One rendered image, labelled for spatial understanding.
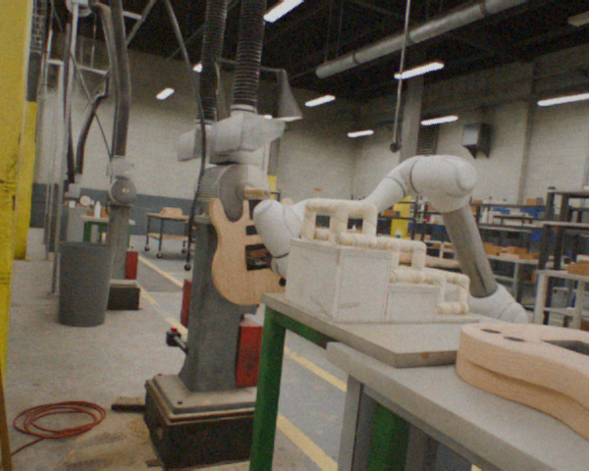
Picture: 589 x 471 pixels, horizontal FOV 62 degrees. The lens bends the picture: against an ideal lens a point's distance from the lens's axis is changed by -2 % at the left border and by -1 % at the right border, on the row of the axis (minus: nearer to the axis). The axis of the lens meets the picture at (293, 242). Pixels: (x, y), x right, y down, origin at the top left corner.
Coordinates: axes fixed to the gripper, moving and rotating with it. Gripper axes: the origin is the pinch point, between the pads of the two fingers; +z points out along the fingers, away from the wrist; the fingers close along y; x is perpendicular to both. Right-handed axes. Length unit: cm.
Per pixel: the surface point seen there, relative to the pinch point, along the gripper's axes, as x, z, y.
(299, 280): 2, -60, -14
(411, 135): 121, 746, 728
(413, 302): -4, -79, 7
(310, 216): 18, -58, -9
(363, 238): 13, -76, -5
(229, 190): 25.2, 30.5, 1.4
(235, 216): 14.0, 31.8, 3.8
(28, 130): 134, 745, -72
